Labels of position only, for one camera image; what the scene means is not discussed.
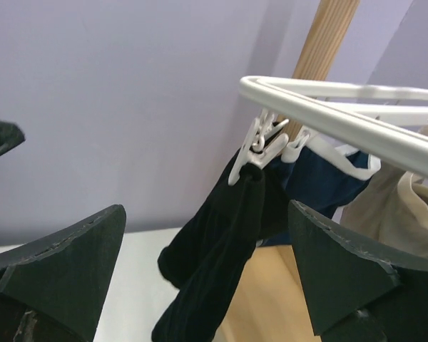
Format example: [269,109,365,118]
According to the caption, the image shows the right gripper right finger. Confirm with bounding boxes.
[288,201,428,341]

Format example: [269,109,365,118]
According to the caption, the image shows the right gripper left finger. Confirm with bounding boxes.
[0,204,126,341]

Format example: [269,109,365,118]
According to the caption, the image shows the black underwear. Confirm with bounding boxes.
[151,160,289,341]

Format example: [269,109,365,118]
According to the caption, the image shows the navy underwear white trim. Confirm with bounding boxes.
[256,145,382,249]

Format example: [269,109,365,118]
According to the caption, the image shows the white plastic clip hanger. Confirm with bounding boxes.
[240,76,428,178]

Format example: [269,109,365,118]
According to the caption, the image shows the wooden clothes rack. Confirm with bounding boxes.
[215,1,360,341]

